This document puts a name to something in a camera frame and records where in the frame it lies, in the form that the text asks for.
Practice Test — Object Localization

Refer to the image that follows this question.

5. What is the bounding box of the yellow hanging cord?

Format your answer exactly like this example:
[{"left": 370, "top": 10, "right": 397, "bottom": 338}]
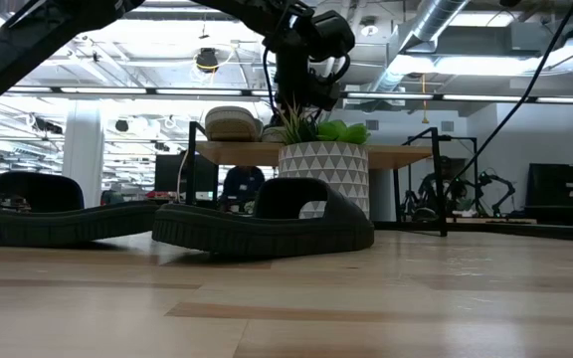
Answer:
[{"left": 419, "top": 74, "right": 430, "bottom": 125}]

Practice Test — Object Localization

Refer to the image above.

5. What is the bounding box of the black aluminium table frame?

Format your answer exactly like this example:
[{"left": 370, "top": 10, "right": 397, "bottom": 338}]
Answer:
[{"left": 373, "top": 221, "right": 573, "bottom": 245}]

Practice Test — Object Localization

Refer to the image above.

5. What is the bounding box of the black background monitor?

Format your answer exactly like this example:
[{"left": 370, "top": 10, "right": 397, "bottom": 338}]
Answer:
[{"left": 154, "top": 154, "right": 220, "bottom": 203}]

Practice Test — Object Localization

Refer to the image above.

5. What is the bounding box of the white round pillar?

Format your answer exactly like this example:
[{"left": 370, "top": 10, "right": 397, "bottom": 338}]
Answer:
[{"left": 61, "top": 106, "right": 106, "bottom": 209}]

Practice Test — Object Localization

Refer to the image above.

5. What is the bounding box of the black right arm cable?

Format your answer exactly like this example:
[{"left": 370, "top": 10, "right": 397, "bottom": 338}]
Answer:
[{"left": 443, "top": 0, "right": 573, "bottom": 198}]

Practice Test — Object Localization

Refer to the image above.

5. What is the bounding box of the black cabinet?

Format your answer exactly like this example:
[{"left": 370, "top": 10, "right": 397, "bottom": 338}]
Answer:
[{"left": 523, "top": 162, "right": 573, "bottom": 229}]

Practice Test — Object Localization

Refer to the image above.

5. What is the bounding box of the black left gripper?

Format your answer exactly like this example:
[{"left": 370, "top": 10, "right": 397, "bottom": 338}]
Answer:
[{"left": 264, "top": 9, "right": 356, "bottom": 129}]

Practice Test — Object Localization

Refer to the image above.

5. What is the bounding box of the black rubber slide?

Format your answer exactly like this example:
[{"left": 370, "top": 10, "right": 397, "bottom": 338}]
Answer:
[
  {"left": 150, "top": 177, "right": 376, "bottom": 259},
  {"left": 0, "top": 171, "right": 161, "bottom": 249}
]

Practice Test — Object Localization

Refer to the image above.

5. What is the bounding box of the black ceiling device yellow cable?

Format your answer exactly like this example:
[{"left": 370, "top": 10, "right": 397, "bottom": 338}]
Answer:
[{"left": 194, "top": 47, "right": 221, "bottom": 75}]

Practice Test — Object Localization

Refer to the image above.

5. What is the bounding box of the long ceiling light strip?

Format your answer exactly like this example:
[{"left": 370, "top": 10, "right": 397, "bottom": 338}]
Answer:
[{"left": 7, "top": 87, "right": 573, "bottom": 104}]

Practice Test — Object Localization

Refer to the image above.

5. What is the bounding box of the person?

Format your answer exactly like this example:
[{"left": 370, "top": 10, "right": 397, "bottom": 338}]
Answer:
[{"left": 220, "top": 165, "right": 267, "bottom": 213}]

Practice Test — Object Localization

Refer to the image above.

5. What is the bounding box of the light grey rubber slide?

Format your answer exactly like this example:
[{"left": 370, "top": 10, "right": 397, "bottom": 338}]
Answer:
[
  {"left": 260, "top": 124, "right": 290, "bottom": 144},
  {"left": 204, "top": 105, "right": 264, "bottom": 143}
]

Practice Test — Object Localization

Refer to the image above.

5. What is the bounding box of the succulent in triangle-patterned pot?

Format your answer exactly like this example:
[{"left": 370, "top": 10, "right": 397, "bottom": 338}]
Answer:
[{"left": 276, "top": 101, "right": 371, "bottom": 220}]

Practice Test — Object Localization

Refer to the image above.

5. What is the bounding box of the silver spiral ventilation duct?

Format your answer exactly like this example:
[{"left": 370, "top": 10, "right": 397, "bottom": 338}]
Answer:
[{"left": 368, "top": 0, "right": 472, "bottom": 93}]

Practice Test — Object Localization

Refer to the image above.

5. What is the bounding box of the wooden shelf with black legs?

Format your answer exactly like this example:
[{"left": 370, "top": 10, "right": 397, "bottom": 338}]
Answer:
[{"left": 185, "top": 120, "right": 450, "bottom": 239}]

